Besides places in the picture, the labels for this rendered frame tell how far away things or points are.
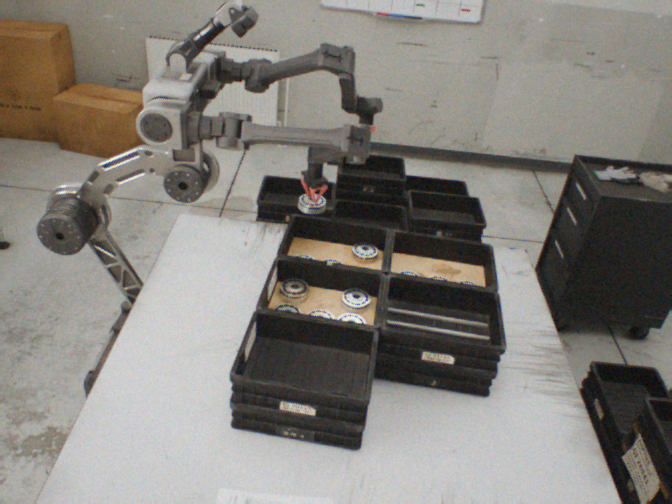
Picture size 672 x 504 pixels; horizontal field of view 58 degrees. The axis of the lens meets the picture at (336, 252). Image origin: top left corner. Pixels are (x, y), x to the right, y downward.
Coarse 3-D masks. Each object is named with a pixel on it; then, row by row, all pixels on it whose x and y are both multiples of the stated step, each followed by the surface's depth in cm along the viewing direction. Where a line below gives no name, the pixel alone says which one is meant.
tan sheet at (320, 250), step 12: (300, 240) 244; (312, 240) 245; (288, 252) 236; (300, 252) 237; (312, 252) 238; (324, 252) 239; (336, 252) 239; (348, 252) 240; (348, 264) 233; (360, 264) 234; (372, 264) 235
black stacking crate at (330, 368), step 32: (256, 320) 190; (288, 320) 191; (256, 352) 190; (288, 352) 192; (320, 352) 193; (352, 352) 194; (320, 384) 182; (352, 384) 183; (320, 416) 173; (352, 416) 171
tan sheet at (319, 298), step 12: (276, 288) 217; (312, 288) 219; (276, 300) 212; (312, 300) 214; (324, 300) 214; (336, 300) 215; (372, 300) 217; (336, 312) 210; (348, 312) 210; (372, 312) 211; (372, 324) 206
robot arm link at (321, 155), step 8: (368, 128) 175; (312, 152) 206; (320, 152) 198; (328, 152) 192; (336, 152) 186; (312, 160) 206; (320, 160) 204; (328, 160) 204; (352, 160) 175; (360, 160) 174
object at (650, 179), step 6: (642, 174) 315; (648, 174) 316; (654, 174) 315; (660, 174) 315; (642, 180) 310; (648, 180) 309; (654, 180) 311; (660, 180) 309; (666, 180) 312; (654, 186) 306; (660, 186) 306; (666, 186) 305
